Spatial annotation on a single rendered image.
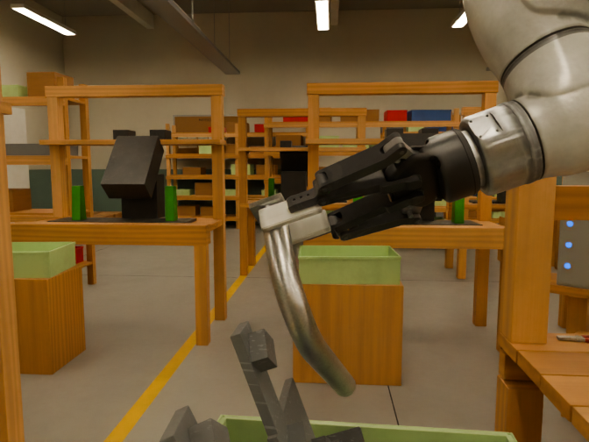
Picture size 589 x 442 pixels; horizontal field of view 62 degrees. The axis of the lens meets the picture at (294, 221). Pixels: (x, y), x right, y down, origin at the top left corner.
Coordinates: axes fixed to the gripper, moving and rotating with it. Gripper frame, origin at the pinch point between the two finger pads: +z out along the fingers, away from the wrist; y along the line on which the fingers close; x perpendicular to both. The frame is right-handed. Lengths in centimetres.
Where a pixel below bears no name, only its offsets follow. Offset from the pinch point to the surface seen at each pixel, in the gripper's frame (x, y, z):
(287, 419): 15.9, -15.1, 8.7
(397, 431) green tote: 15.8, -31.5, -2.0
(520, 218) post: -34, -66, -43
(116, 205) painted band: -789, -648, 521
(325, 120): -577, -459, 4
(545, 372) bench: 0, -75, -33
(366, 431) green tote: 14.9, -30.7, 2.1
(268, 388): 14.0, -9.4, 8.7
